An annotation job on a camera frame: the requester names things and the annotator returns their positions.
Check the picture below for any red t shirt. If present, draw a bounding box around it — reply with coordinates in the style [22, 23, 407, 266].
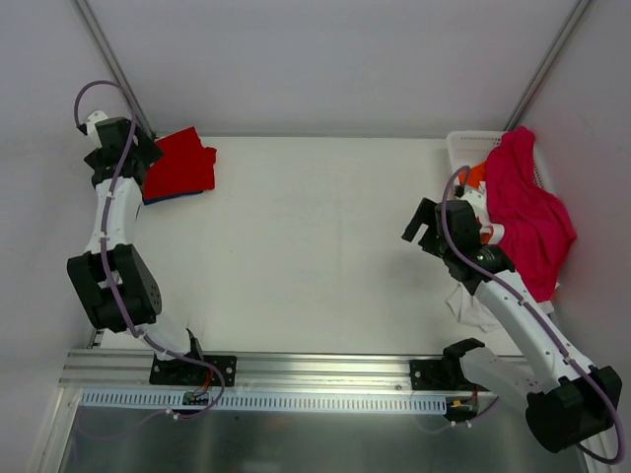
[143, 127, 217, 205]

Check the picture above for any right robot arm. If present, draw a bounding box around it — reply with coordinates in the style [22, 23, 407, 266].
[402, 198, 625, 464]

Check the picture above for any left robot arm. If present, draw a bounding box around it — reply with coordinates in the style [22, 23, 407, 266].
[66, 113, 206, 384]

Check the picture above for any orange t shirt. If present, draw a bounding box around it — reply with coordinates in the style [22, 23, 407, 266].
[457, 163, 494, 244]

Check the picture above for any folded blue t shirt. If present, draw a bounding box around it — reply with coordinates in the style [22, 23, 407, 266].
[143, 190, 204, 206]

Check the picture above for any white plastic basket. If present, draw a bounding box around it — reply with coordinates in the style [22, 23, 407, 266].
[446, 130, 556, 194]

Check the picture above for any pink t shirt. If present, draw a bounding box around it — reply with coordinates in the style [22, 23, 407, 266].
[485, 126, 577, 303]

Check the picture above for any white t shirt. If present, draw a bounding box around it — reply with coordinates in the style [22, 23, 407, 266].
[446, 181, 561, 334]

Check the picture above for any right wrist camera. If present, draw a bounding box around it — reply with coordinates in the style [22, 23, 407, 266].
[457, 187, 491, 226]

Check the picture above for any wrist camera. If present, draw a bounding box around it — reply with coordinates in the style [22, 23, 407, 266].
[78, 110, 108, 136]
[457, 187, 491, 226]

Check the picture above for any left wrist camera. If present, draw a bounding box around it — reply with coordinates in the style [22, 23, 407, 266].
[78, 110, 108, 136]

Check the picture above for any left aluminium frame post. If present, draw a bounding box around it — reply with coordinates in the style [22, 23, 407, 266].
[70, 0, 157, 139]

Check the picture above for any aluminium frame post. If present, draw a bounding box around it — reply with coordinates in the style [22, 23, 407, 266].
[70, 0, 157, 139]
[504, 0, 596, 131]

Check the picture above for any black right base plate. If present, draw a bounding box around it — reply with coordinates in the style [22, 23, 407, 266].
[408, 358, 488, 392]

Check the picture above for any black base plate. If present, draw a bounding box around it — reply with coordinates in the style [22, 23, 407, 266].
[408, 358, 488, 392]
[149, 355, 238, 387]

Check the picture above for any aluminium mounting rail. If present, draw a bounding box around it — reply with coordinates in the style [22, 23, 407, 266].
[59, 348, 441, 395]

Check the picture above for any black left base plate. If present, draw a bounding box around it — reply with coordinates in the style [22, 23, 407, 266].
[149, 355, 238, 387]

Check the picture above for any white slotted cable duct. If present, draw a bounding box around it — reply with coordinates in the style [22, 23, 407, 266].
[78, 391, 449, 415]

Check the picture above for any right aluminium frame post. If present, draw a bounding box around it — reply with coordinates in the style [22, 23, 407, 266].
[504, 0, 596, 131]

